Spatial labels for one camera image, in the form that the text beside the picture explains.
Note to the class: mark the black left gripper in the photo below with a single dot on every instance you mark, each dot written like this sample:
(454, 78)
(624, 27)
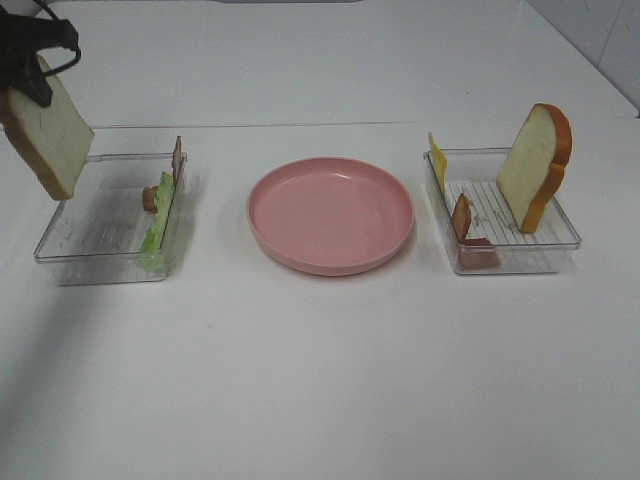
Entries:
(22, 37)

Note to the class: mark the bread slice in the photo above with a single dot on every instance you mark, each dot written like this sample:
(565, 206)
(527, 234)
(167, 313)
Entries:
(535, 166)
(53, 141)

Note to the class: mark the bacon strip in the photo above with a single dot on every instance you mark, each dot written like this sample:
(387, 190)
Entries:
(473, 253)
(176, 159)

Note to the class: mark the green lettuce leaf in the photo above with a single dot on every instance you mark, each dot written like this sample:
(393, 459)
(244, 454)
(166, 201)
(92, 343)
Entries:
(151, 244)

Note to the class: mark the clear plastic left tray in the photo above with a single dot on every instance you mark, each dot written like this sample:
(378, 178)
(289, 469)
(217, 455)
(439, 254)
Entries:
(97, 236)

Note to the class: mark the clear plastic tray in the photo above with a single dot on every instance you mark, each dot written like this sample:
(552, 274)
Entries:
(473, 172)
(97, 236)

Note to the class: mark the pink round plate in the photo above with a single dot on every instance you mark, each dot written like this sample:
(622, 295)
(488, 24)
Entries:
(330, 216)

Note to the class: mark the yellow cheese slice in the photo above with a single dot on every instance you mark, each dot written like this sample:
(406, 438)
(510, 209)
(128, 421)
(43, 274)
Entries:
(439, 162)

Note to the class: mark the clear plastic right tray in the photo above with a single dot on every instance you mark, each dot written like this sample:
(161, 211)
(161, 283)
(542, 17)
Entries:
(473, 172)

